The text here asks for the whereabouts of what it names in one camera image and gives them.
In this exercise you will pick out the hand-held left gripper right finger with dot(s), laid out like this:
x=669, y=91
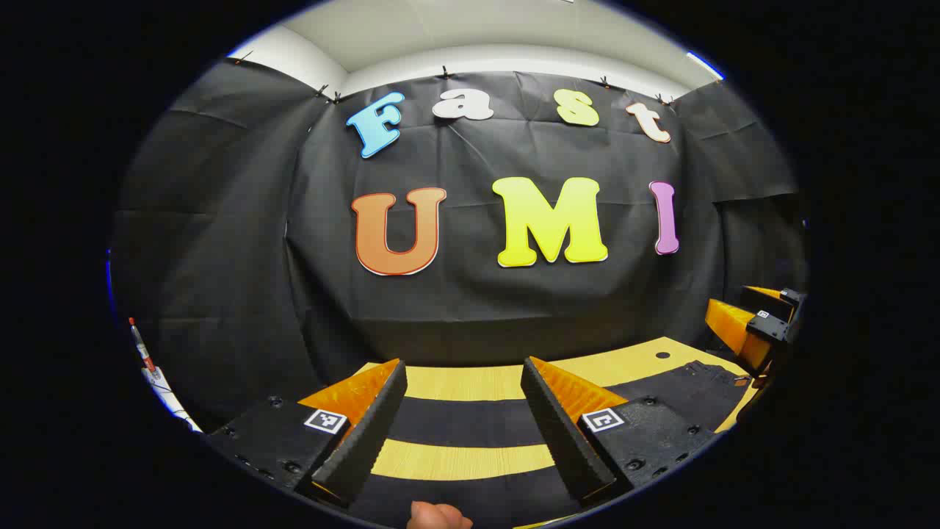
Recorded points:
x=565, y=441

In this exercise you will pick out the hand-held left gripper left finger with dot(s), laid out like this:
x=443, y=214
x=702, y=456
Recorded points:
x=367, y=441

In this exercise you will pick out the white pole with red band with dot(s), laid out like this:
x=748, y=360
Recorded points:
x=172, y=400

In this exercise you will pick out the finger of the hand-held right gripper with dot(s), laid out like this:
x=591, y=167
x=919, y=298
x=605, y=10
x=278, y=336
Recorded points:
x=734, y=327
x=792, y=297

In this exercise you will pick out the black backdrop cloth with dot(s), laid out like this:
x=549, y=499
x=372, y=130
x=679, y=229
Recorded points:
x=477, y=316

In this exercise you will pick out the black jeans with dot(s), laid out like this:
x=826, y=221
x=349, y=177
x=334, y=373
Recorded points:
x=470, y=422

